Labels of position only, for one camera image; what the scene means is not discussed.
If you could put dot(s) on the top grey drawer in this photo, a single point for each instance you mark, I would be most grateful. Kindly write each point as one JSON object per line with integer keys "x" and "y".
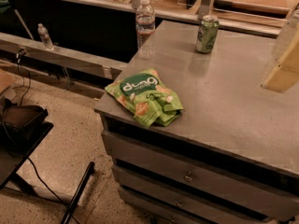
{"x": 200, "y": 179}

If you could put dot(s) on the clear plastic water bottle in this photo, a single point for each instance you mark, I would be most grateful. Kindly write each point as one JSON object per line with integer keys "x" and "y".
{"x": 145, "y": 28}

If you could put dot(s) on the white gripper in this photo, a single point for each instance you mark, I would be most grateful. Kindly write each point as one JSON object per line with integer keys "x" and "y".
{"x": 286, "y": 66}

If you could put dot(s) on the green soda can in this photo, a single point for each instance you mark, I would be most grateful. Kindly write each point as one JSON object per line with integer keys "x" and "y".
{"x": 207, "y": 33}

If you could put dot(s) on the middle grey drawer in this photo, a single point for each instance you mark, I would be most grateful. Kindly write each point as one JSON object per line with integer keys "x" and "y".
{"x": 180, "y": 200}

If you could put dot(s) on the grey drawer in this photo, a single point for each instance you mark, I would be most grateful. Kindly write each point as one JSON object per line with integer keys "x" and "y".
{"x": 180, "y": 200}
{"x": 157, "y": 208}
{"x": 200, "y": 179}

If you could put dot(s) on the bottom grey drawer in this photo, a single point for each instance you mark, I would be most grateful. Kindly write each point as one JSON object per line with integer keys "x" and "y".
{"x": 157, "y": 208}

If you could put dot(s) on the black side table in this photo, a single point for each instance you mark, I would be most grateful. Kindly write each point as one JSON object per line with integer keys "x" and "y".
{"x": 14, "y": 155}

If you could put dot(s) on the small distant water bottle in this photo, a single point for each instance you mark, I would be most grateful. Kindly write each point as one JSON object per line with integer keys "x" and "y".
{"x": 45, "y": 37}

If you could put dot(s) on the green rice chip bag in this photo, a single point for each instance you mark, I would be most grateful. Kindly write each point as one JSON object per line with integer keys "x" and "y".
{"x": 147, "y": 97}

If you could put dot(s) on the long grey bench shelf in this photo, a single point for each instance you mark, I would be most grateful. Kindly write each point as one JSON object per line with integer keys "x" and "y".
{"x": 69, "y": 58}

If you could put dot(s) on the grey drawer cabinet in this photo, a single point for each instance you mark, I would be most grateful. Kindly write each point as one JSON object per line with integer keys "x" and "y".
{"x": 229, "y": 121}

